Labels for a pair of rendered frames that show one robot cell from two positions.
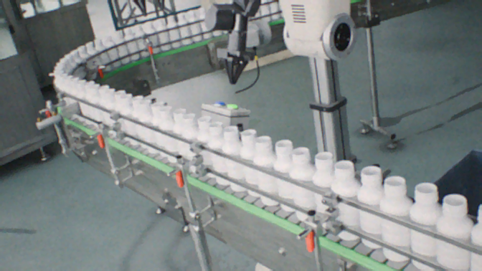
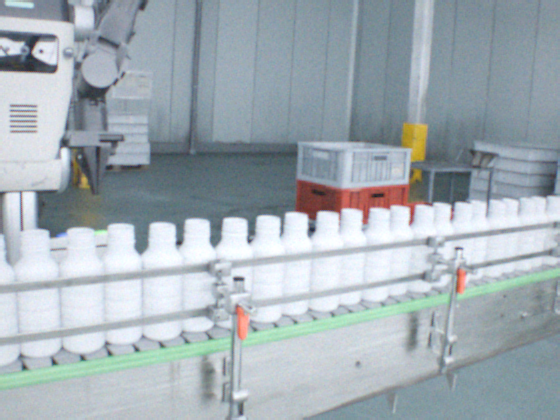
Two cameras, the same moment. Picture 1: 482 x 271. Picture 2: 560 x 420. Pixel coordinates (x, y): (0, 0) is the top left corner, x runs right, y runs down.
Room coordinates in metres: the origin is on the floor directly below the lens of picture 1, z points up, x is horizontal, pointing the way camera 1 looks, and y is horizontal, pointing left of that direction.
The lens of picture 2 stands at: (1.11, 0.92, 1.35)
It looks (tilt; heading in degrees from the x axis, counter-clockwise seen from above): 11 degrees down; 272
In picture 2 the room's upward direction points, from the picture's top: 4 degrees clockwise
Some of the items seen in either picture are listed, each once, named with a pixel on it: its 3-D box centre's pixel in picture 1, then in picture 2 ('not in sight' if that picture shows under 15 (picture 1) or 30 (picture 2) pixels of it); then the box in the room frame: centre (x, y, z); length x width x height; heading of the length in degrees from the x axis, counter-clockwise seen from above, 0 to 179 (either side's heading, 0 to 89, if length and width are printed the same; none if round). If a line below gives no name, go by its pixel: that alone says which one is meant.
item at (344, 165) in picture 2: not in sight; (354, 163); (0.86, -2.64, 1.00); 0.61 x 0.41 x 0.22; 44
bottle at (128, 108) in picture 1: (133, 120); not in sight; (1.60, 0.34, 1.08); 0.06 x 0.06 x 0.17
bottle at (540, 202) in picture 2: not in sight; (533, 231); (0.57, -0.43, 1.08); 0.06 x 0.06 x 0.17
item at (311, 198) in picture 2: not in sight; (352, 199); (0.85, -2.65, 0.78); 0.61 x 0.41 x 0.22; 43
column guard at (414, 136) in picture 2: not in sight; (412, 152); (-0.75, -10.12, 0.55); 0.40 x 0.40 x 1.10; 37
